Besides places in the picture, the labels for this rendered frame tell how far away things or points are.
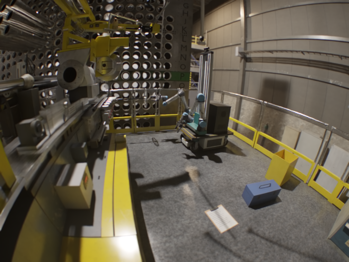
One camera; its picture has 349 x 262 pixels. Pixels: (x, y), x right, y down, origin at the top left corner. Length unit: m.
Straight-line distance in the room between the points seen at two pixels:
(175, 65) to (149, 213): 3.69
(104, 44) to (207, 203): 2.14
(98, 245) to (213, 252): 0.96
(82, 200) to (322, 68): 7.86
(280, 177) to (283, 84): 6.42
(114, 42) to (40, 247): 1.83
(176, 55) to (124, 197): 3.88
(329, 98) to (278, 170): 5.48
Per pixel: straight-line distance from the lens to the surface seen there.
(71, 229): 0.91
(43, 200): 0.77
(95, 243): 0.82
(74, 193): 0.84
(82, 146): 1.09
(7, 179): 0.63
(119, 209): 0.90
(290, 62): 8.22
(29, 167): 0.70
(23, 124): 0.87
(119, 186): 1.04
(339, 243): 2.14
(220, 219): 1.61
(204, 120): 2.30
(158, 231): 1.47
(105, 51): 1.80
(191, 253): 1.38
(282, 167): 2.24
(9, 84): 1.20
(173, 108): 4.33
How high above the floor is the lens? 1.28
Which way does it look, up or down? 21 degrees down
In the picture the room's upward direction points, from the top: 3 degrees clockwise
